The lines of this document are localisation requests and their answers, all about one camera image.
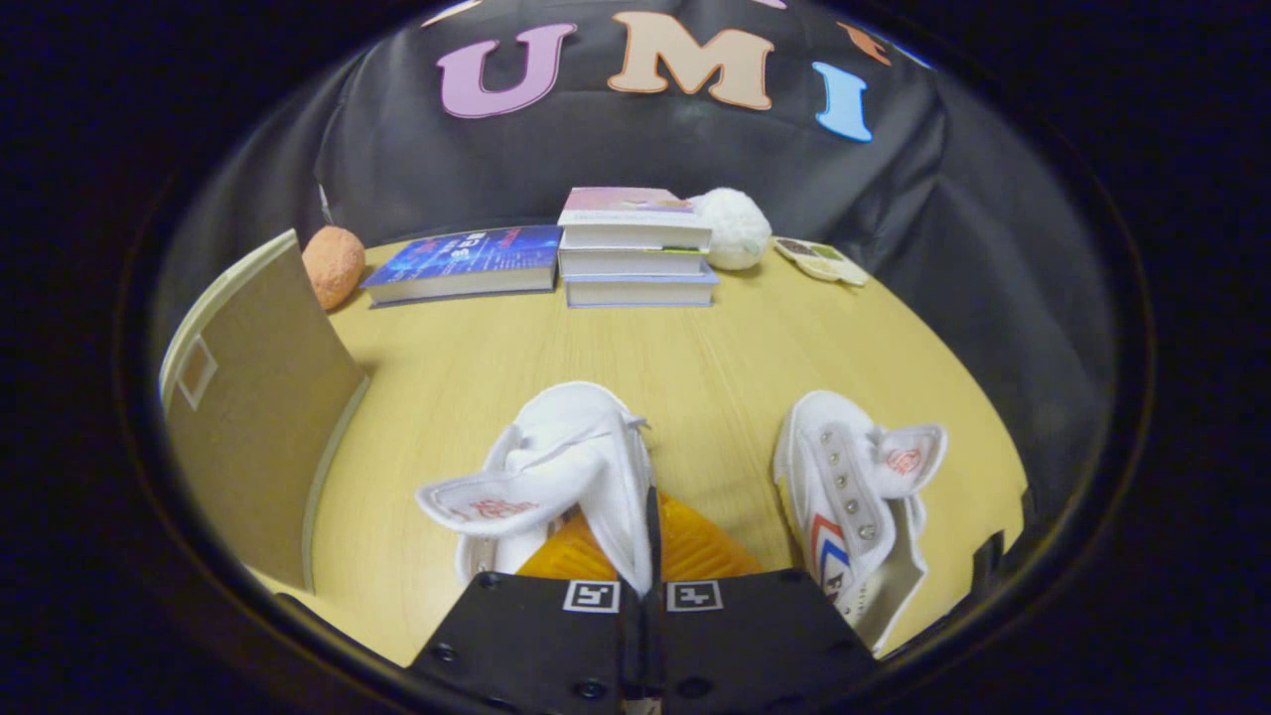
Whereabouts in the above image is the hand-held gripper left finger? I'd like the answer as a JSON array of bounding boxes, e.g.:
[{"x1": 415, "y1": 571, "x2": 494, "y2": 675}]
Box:
[{"x1": 407, "y1": 514, "x2": 642, "y2": 712}]

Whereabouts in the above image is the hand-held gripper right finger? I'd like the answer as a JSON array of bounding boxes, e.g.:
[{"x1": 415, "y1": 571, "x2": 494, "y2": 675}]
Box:
[{"x1": 642, "y1": 485, "x2": 885, "y2": 712}]

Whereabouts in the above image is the white canvas shoe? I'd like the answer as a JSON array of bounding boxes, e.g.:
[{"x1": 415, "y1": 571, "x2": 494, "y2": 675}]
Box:
[
  {"x1": 773, "y1": 389, "x2": 948, "y2": 654},
  {"x1": 415, "y1": 381, "x2": 656, "y2": 597}
]

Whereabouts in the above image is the tan cardboard storage box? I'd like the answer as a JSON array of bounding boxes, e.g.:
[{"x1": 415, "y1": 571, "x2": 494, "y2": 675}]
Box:
[{"x1": 159, "y1": 228, "x2": 370, "y2": 594}]

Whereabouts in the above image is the pale blue book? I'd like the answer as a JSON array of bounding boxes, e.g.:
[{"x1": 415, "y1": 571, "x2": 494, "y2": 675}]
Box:
[{"x1": 564, "y1": 263, "x2": 719, "y2": 309}]

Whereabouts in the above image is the white thick book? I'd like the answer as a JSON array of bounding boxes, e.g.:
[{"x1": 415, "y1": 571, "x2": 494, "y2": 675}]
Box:
[{"x1": 558, "y1": 246, "x2": 708, "y2": 279}]

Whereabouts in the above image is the white plush ball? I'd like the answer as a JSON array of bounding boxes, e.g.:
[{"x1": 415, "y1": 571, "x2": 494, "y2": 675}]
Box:
[{"x1": 688, "y1": 188, "x2": 773, "y2": 272}]

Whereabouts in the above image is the pink cover book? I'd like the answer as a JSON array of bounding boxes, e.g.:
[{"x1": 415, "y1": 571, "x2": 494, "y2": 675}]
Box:
[{"x1": 557, "y1": 187, "x2": 714, "y2": 251}]

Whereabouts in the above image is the blue cover book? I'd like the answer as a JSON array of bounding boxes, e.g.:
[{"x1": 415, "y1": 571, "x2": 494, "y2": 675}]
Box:
[{"x1": 359, "y1": 224, "x2": 564, "y2": 307}]

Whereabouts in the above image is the orange plush ball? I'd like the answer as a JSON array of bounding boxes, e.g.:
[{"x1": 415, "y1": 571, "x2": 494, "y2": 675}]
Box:
[{"x1": 302, "y1": 225, "x2": 367, "y2": 312}]

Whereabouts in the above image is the black backdrop cloth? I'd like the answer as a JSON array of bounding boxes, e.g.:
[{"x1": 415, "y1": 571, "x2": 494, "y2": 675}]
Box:
[{"x1": 149, "y1": 0, "x2": 1123, "y2": 537}]

